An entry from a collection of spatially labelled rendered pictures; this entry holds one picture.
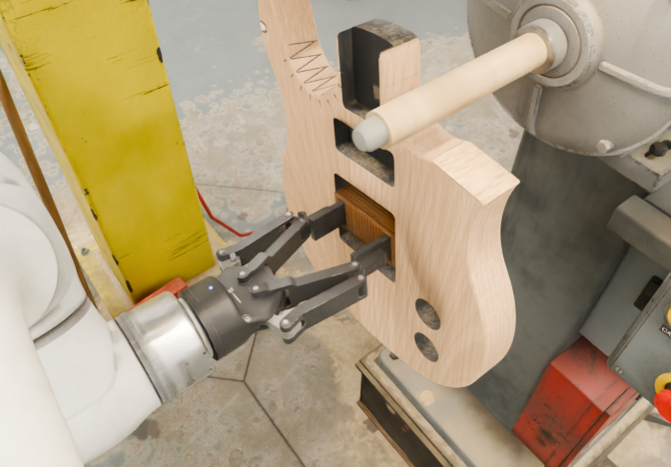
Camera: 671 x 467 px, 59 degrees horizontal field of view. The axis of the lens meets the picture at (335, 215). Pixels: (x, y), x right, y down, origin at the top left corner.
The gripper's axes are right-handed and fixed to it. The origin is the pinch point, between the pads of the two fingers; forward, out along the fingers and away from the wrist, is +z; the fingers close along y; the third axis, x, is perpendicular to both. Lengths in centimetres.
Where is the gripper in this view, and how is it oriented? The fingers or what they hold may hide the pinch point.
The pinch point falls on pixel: (360, 230)
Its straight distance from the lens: 64.3
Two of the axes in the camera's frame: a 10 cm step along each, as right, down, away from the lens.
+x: -0.9, -7.5, -6.6
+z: 7.9, -4.5, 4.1
